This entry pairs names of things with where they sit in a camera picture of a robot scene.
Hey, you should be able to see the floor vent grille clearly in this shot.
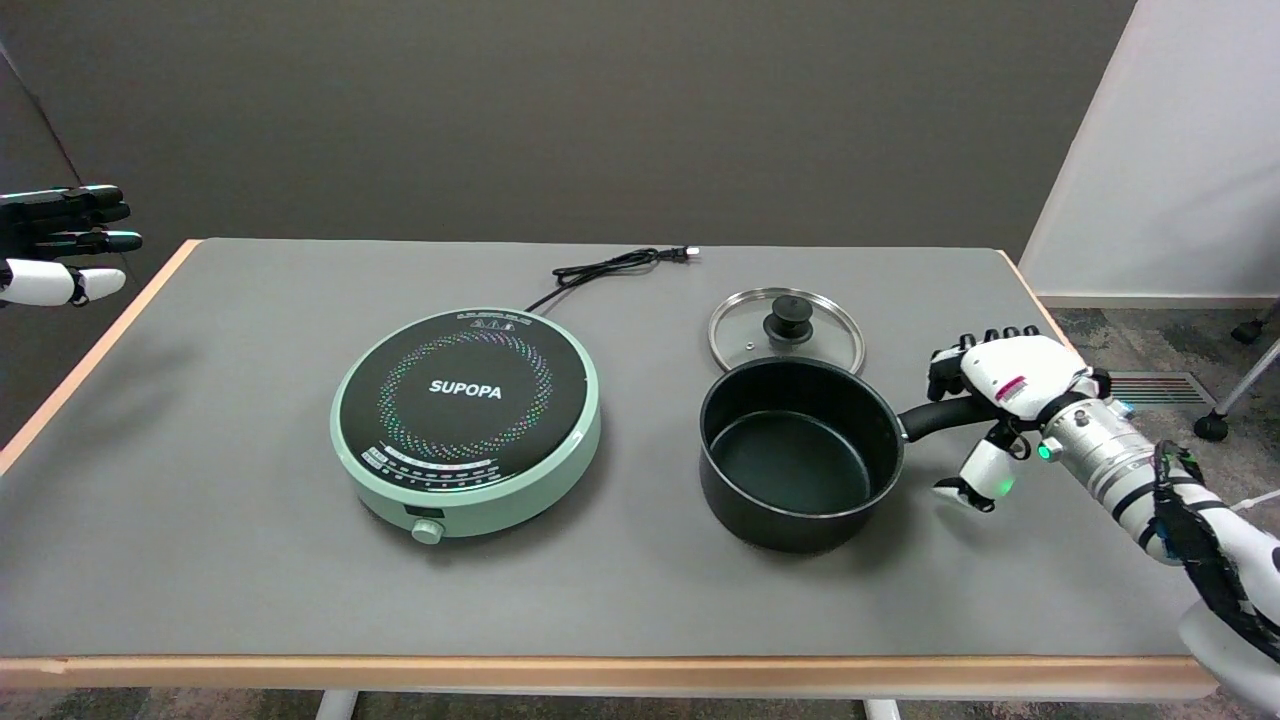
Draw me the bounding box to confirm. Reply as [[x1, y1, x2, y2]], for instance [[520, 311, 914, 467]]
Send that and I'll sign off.
[[1106, 372, 1217, 407]]

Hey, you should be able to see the glass pot lid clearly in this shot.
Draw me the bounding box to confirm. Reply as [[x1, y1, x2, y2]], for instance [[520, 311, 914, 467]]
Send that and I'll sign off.
[[708, 287, 866, 377]]

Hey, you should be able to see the green induction cooker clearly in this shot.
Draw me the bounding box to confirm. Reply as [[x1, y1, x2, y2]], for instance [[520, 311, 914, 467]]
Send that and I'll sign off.
[[330, 307, 603, 546]]

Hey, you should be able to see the chair base with casters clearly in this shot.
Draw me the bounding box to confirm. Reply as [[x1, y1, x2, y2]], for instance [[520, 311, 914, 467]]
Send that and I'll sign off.
[[1194, 296, 1280, 443]]

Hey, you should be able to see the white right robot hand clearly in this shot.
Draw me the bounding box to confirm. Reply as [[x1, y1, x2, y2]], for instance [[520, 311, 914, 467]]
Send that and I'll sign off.
[[927, 325, 1113, 514]]

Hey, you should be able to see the white partition panel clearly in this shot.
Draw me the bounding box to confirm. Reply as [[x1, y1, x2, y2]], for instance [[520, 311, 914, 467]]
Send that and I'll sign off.
[[1018, 0, 1280, 309]]

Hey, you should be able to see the black power cord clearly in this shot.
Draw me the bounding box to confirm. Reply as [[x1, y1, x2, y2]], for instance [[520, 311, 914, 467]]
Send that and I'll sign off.
[[523, 245, 700, 315]]

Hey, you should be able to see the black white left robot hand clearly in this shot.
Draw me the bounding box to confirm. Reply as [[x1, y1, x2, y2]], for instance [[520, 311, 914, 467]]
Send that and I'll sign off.
[[0, 185, 144, 309]]

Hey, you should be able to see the black soup pot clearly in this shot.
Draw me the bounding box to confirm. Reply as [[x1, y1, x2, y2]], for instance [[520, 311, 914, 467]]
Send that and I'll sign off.
[[699, 357, 1003, 555]]

